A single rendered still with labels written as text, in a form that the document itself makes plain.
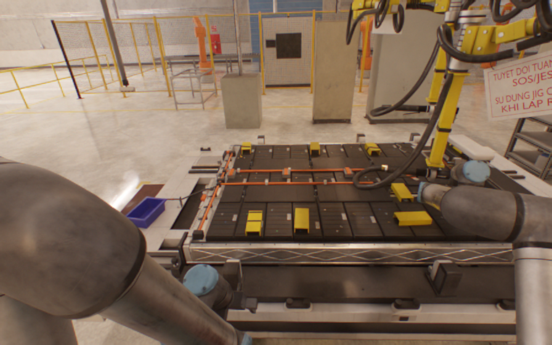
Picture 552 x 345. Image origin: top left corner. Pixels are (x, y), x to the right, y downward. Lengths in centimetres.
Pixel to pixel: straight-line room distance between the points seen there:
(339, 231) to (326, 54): 474
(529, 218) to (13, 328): 88
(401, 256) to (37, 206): 134
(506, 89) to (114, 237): 144
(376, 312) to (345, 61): 507
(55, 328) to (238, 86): 538
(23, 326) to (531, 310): 83
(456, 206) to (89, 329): 245
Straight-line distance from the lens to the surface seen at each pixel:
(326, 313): 131
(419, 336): 187
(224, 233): 140
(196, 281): 83
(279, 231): 138
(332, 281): 135
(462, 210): 80
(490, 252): 162
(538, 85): 145
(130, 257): 35
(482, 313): 151
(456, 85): 159
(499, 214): 77
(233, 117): 587
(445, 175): 175
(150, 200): 201
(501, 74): 151
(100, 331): 260
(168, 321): 48
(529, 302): 77
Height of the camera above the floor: 189
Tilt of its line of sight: 28 degrees down
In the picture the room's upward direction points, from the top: 2 degrees counter-clockwise
